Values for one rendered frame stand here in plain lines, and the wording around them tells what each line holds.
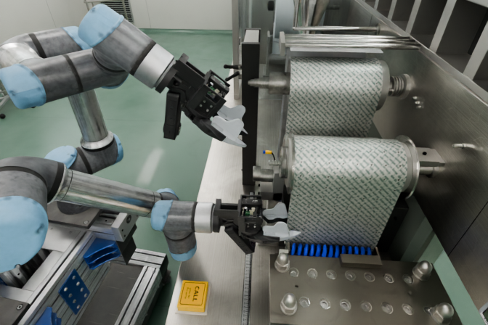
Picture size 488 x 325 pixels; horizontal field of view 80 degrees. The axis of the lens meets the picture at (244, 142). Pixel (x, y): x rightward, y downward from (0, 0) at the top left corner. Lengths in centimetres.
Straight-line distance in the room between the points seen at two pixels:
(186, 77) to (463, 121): 55
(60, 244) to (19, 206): 75
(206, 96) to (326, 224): 43
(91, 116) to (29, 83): 52
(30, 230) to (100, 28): 35
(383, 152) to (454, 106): 17
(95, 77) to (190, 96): 18
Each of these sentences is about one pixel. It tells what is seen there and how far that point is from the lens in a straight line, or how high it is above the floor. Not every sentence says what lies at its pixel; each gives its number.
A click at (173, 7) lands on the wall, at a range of 640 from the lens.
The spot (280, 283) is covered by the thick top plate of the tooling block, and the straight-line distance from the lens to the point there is 75.
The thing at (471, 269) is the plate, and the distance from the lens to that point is 72.
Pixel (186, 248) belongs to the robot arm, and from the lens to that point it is 82.
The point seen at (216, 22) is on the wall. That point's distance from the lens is 627.
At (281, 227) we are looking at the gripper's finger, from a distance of 71.
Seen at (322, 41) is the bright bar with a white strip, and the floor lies 145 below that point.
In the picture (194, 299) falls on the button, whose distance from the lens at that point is 86.
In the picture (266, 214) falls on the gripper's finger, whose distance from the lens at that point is 76.
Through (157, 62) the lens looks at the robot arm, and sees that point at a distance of 55.
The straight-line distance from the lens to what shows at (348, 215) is 75.
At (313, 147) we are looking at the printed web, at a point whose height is 131.
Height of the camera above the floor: 169
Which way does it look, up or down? 36 degrees down
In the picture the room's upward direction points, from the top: straight up
